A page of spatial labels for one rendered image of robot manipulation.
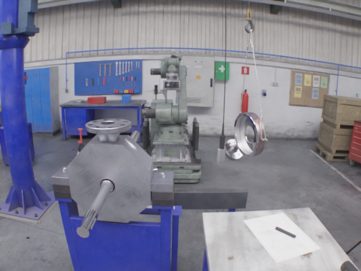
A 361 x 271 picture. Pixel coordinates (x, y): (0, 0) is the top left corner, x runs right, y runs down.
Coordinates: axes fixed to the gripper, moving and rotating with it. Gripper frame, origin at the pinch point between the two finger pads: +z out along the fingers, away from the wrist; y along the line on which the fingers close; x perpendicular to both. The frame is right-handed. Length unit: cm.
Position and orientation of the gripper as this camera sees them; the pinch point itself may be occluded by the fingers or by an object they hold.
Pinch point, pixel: (171, 100)
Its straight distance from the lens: 380.9
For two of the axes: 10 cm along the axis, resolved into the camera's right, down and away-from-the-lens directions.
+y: -10.0, -0.2, -0.1
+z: -0.2, 9.6, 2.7
